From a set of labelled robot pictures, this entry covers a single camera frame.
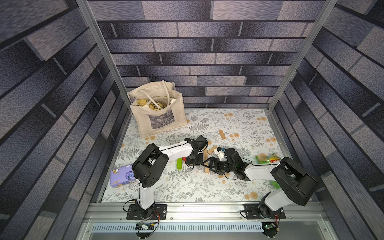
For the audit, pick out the circuit board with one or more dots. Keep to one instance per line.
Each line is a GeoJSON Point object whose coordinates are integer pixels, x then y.
{"type": "Point", "coordinates": [145, 227]}
{"type": "Point", "coordinates": [270, 229]}

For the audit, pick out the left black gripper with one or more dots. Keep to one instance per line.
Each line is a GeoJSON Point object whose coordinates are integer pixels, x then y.
{"type": "Point", "coordinates": [190, 162]}

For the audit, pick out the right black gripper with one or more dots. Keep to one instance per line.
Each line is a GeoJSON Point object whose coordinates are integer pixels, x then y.
{"type": "Point", "coordinates": [214, 163]}

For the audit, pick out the yellow items inside bag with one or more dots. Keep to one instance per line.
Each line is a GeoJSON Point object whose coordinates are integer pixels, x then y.
{"type": "Point", "coordinates": [147, 103]}

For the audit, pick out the left circuit board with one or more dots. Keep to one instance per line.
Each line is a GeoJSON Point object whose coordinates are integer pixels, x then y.
{"type": "Point", "coordinates": [145, 227]}

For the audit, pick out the aluminium front rail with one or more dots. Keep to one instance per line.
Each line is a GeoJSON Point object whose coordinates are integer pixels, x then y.
{"type": "Point", "coordinates": [204, 212]}

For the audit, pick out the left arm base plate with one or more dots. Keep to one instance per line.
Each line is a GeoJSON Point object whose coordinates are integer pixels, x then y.
{"type": "Point", "coordinates": [156, 212]}

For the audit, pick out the rightmost natural wooden block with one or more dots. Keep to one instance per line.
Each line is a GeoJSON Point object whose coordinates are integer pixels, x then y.
{"type": "Point", "coordinates": [221, 132]}

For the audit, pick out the aluminium frame post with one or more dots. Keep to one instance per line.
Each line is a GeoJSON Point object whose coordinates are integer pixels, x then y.
{"type": "Point", "coordinates": [98, 36]}
{"type": "Point", "coordinates": [318, 24]}

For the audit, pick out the natural block numbered 49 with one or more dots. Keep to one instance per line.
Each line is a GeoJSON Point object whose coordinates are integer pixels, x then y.
{"type": "Point", "coordinates": [210, 151]}

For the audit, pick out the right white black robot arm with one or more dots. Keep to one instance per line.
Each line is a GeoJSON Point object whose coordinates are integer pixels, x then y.
{"type": "Point", "coordinates": [296, 184]}

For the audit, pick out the beige canvas tote bag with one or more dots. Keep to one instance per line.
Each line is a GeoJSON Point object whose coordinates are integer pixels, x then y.
{"type": "Point", "coordinates": [151, 122]}

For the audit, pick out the left aluminium frame post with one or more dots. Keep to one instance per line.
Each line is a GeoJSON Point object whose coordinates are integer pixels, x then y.
{"type": "Point", "coordinates": [98, 36]}

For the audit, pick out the purple white small box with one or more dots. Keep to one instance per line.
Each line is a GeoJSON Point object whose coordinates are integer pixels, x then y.
{"type": "Point", "coordinates": [122, 176]}

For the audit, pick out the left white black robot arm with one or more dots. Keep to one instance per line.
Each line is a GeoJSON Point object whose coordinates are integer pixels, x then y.
{"type": "Point", "coordinates": [150, 165]}

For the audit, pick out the natural block with engraved numbers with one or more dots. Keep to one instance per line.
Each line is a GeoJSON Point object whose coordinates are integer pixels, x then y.
{"type": "Point", "coordinates": [205, 155]}

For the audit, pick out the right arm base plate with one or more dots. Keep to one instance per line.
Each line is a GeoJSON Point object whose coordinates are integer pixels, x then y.
{"type": "Point", "coordinates": [255, 212]}

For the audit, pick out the right circuit board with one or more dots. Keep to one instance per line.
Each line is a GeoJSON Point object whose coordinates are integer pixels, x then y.
{"type": "Point", "coordinates": [270, 229]}

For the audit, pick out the right aluminium frame post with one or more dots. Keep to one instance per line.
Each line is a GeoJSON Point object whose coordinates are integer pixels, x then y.
{"type": "Point", "coordinates": [318, 24]}

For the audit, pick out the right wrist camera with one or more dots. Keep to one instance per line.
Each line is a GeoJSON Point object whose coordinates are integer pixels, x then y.
{"type": "Point", "coordinates": [228, 155]}

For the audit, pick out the green chips bag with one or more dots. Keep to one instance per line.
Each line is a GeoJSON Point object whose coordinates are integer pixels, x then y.
{"type": "Point", "coordinates": [268, 159]}

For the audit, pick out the green wooden block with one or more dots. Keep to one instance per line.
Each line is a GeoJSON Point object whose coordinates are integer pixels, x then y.
{"type": "Point", "coordinates": [179, 163]}

